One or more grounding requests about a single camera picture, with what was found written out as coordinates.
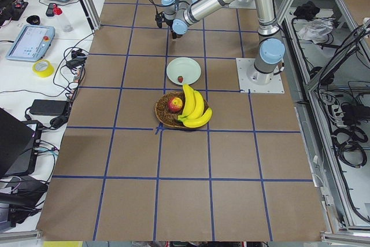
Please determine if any red apple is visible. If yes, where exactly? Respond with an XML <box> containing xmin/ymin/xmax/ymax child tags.
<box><xmin>168</xmin><ymin>97</ymin><xmax>183</xmax><ymax>113</ymax></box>

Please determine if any wicker basket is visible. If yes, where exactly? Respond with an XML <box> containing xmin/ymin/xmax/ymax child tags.
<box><xmin>155</xmin><ymin>91</ymin><xmax>213</xmax><ymax>129</ymax></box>

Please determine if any light green plate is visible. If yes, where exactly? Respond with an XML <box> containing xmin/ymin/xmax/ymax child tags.
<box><xmin>166</xmin><ymin>57</ymin><xmax>201</xmax><ymax>85</ymax></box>

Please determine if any black power adapter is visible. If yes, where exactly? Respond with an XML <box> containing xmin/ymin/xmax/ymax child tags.
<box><xmin>29</xmin><ymin>99</ymin><xmax>68</xmax><ymax>116</ymax></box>

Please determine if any yellow banana bunch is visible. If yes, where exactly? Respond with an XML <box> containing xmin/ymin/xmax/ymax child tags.
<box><xmin>177</xmin><ymin>84</ymin><xmax>213</xmax><ymax>128</ymax></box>

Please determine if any black laptop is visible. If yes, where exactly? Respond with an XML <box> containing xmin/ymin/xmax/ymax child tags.
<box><xmin>1</xmin><ymin>109</ymin><xmax>42</xmax><ymax>178</ymax></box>

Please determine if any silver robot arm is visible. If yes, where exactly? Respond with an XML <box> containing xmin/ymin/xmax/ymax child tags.
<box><xmin>155</xmin><ymin>0</ymin><xmax>285</xmax><ymax>85</ymax></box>

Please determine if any clear bottle red cap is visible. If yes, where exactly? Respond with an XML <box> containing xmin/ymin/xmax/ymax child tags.
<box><xmin>53</xmin><ymin>4</ymin><xmax>73</xmax><ymax>32</ymax></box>

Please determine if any yellow tape roll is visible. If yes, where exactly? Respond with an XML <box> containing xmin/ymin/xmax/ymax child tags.
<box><xmin>32</xmin><ymin>59</ymin><xmax>54</xmax><ymax>78</ymax></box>

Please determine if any teach pendant near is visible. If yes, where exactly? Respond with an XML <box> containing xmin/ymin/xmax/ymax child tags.
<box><xmin>6</xmin><ymin>24</ymin><xmax>55</xmax><ymax>62</ymax></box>

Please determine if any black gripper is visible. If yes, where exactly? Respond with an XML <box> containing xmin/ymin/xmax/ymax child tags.
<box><xmin>171</xmin><ymin>30</ymin><xmax>183</xmax><ymax>39</ymax></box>

